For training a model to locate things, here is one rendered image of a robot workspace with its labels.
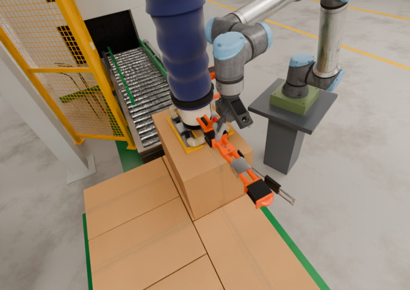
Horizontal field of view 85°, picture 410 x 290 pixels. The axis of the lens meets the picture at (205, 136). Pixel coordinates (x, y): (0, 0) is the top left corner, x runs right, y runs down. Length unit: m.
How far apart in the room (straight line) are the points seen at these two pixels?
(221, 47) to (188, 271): 1.09
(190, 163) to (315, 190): 1.40
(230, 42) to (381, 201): 2.04
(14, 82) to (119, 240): 1.41
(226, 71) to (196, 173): 0.59
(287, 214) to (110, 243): 1.36
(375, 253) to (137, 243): 1.65
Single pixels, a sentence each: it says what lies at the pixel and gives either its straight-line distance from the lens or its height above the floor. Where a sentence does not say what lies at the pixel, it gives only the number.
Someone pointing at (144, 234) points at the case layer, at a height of 0.54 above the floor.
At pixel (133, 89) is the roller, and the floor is 0.55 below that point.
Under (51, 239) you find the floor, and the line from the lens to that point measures 2.51.
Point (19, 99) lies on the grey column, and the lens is 2.27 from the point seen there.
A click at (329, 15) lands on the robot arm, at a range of 1.29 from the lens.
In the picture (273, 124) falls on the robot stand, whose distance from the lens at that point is 1.93.
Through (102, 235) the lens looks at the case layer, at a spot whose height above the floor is 0.54.
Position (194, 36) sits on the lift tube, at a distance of 0.97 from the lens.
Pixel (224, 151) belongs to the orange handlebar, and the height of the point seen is 1.09.
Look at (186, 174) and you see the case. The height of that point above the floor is 0.94.
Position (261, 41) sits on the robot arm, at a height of 1.55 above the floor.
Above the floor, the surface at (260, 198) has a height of 1.10.
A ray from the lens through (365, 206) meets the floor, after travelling 2.33.
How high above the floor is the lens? 1.83
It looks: 44 degrees down
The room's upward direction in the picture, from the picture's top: 9 degrees counter-clockwise
